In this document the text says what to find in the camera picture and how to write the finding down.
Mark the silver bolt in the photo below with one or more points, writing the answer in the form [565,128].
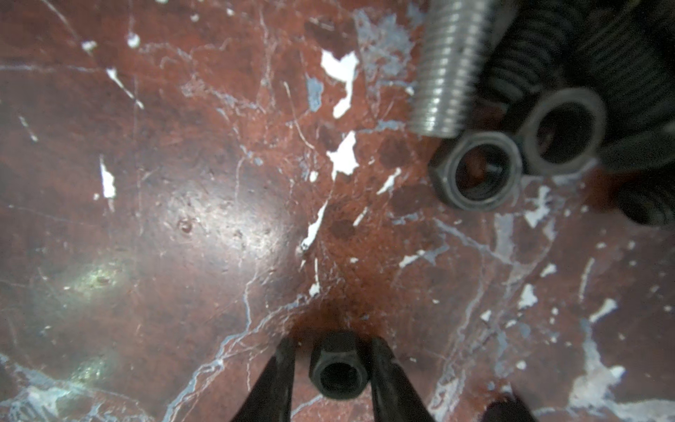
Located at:
[454,50]

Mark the black hex nut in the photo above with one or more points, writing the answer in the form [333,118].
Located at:
[339,366]

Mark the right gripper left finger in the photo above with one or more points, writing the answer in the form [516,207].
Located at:
[271,396]

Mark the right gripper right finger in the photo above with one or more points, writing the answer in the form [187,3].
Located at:
[394,398]

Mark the black threaded bolt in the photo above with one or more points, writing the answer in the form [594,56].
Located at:
[534,44]

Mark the dark hex nut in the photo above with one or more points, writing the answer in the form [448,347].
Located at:
[558,132]
[478,171]

